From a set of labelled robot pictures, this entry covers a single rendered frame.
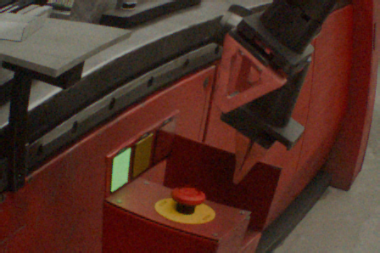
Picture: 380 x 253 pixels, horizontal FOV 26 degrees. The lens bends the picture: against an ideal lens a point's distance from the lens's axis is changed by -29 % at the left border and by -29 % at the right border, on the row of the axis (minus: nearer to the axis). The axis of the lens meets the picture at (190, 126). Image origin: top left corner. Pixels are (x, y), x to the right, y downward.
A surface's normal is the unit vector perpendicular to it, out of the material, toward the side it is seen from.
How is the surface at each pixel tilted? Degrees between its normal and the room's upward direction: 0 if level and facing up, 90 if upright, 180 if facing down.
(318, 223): 0
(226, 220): 0
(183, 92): 90
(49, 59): 0
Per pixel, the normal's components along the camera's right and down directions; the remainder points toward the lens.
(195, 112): 0.89, 0.30
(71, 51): 0.17, -0.92
